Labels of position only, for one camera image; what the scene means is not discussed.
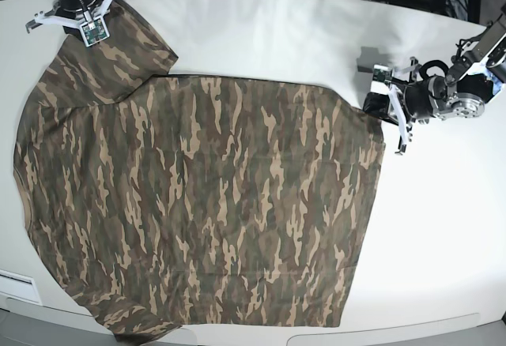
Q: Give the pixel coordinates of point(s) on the camouflage T-shirt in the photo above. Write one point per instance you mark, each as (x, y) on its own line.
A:
(157, 200)

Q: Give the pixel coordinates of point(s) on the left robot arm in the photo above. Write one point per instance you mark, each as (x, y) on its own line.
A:
(476, 75)

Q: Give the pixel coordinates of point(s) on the white label plate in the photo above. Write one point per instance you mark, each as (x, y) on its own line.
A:
(22, 288)

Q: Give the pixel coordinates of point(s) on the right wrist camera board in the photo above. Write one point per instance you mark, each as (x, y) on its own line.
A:
(95, 32)

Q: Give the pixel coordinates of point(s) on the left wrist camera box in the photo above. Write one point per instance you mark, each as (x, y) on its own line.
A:
(382, 74)

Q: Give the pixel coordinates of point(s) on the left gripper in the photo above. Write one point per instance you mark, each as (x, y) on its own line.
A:
(409, 99)

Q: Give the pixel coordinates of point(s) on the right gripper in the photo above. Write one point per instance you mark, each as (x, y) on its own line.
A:
(70, 14)

